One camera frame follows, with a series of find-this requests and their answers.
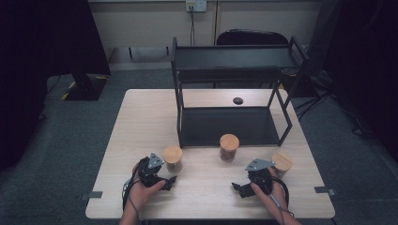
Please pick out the black stand base striped tape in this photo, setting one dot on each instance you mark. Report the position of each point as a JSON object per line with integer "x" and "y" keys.
{"x": 86, "y": 87}

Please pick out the wooden-lid jar of tan nuts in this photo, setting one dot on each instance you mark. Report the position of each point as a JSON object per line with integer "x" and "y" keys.
{"x": 172, "y": 154}

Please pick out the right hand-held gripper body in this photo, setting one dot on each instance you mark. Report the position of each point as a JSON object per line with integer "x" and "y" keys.
{"x": 261, "y": 179}

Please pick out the white wall socket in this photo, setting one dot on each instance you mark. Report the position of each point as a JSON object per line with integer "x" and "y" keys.
{"x": 196, "y": 5}

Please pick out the black metal two-tier rack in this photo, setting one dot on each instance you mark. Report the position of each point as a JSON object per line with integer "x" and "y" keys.
{"x": 231, "y": 125}

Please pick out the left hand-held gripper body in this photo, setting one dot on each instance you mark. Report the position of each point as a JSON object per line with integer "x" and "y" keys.
{"x": 149, "y": 173}

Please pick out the dark curtain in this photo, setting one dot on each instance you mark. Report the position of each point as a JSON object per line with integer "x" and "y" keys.
{"x": 40, "y": 62}
{"x": 366, "y": 62}

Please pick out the beige wall conduit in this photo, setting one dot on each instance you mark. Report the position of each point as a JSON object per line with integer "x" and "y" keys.
{"x": 217, "y": 22}

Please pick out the person's left hand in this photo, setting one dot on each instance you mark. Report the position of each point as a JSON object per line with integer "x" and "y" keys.
{"x": 139, "y": 195}

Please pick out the grey table bracket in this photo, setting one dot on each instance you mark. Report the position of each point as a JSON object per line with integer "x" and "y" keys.
{"x": 324, "y": 190}
{"x": 92, "y": 195}

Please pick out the person's right hand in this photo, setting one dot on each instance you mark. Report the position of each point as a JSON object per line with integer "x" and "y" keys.
{"x": 275, "y": 193}

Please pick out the black chair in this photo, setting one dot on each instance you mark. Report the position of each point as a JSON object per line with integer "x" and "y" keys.
{"x": 252, "y": 37}

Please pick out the wooden-lid jar of red fruit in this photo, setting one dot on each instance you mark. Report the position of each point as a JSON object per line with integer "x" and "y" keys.
{"x": 229, "y": 142}

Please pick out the wooden-lid glass jar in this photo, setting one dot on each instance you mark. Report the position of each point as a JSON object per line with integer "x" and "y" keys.
{"x": 283, "y": 161}

